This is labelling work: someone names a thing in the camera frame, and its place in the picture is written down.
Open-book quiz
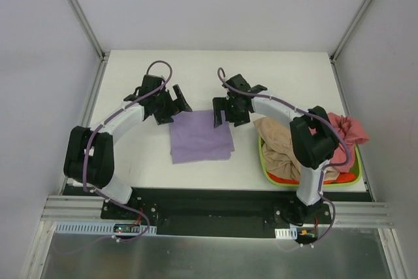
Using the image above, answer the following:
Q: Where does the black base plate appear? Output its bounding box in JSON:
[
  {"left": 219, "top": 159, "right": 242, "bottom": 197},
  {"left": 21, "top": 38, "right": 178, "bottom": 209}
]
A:
[{"left": 61, "top": 186, "right": 366, "bottom": 237}]

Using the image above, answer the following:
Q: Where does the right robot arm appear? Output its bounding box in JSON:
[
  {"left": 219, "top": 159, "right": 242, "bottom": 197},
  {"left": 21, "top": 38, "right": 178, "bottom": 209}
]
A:
[{"left": 212, "top": 67, "right": 343, "bottom": 223}]

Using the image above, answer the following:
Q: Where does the pink t shirt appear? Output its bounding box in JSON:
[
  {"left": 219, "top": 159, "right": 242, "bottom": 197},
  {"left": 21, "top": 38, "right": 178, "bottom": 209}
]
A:
[{"left": 328, "top": 112, "right": 370, "bottom": 172}]

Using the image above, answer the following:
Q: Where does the left aluminium frame post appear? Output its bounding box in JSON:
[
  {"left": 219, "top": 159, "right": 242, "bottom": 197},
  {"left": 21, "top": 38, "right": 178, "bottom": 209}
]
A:
[{"left": 67, "top": 0, "right": 107, "bottom": 61}]

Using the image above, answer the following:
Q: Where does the right aluminium frame post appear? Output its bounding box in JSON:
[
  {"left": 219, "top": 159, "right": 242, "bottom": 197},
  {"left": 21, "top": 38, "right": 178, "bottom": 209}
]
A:
[{"left": 330, "top": 0, "right": 374, "bottom": 64}]

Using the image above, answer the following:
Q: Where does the aluminium frame post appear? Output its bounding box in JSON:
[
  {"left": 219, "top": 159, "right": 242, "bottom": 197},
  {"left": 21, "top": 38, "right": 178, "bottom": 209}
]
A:
[
  {"left": 67, "top": 0, "right": 107, "bottom": 61},
  {"left": 330, "top": 0, "right": 374, "bottom": 64}
]

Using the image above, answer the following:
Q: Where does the left white cable duct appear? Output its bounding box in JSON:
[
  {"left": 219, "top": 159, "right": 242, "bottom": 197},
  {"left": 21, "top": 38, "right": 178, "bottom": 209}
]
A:
[{"left": 55, "top": 222, "right": 157, "bottom": 237}]

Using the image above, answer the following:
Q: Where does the right white cable duct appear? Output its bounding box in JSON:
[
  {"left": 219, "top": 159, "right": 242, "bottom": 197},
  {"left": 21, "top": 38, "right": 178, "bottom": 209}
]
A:
[{"left": 274, "top": 226, "right": 298, "bottom": 240}]

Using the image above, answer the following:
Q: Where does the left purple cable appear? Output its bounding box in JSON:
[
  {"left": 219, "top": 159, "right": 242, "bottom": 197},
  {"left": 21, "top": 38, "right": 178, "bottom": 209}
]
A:
[{"left": 55, "top": 60, "right": 174, "bottom": 255}]

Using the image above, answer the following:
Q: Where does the green plastic basket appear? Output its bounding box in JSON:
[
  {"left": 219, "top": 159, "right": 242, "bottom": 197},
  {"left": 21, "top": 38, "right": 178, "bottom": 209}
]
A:
[{"left": 258, "top": 133, "right": 362, "bottom": 189}]

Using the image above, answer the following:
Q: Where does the orange t shirt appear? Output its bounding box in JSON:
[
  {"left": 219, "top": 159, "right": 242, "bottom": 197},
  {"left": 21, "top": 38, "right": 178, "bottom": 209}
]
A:
[{"left": 265, "top": 171, "right": 359, "bottom": 186}]

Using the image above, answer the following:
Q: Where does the beige t shirt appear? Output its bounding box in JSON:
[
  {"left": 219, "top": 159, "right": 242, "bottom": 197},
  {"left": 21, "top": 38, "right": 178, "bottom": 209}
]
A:
[{"left": 253, "top": 117, "right": 301, "bottom": 181}]

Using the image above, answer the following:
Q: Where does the purple t shirt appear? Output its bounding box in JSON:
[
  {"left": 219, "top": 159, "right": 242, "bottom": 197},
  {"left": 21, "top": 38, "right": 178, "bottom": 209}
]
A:
[{"left": 169, "top": 110, "right": 234, "bottom": 164}]

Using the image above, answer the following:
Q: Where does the white cable duct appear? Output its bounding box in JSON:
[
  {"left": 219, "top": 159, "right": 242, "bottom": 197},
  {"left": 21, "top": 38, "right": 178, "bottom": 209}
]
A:
[
  {"left": 55, "top": 222, "right": 157, "bottom": 237},
  {"left": 274, "top": 226, "right": 298, "bottom": 240}
]

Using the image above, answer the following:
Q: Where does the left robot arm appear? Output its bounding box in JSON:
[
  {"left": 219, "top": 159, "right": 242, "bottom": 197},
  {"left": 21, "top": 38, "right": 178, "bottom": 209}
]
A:
[{"left": 63, "top": 74, "right": 192, "bottom": 220}]

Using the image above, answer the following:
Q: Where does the aluminium front rail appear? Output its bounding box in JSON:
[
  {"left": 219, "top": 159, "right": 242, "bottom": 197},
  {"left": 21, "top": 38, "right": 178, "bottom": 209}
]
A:
[{"left": 41, "top": 195, "right": 395, "bottom": 229}]

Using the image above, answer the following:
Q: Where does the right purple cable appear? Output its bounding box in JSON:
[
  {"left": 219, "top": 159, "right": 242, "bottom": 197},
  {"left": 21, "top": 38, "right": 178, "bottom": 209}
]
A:
[{"left": 217, "top": 68, "right": 355, "bottom": 253}]

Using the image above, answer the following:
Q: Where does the purple cable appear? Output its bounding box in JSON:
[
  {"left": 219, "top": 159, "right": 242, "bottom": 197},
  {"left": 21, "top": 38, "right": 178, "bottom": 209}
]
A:
[
  {"left": 55, "top": 60, "right": 174, "bottom": 255},
  {"left": 217, "top": 68, "right": 355, "bottom": 253}
]

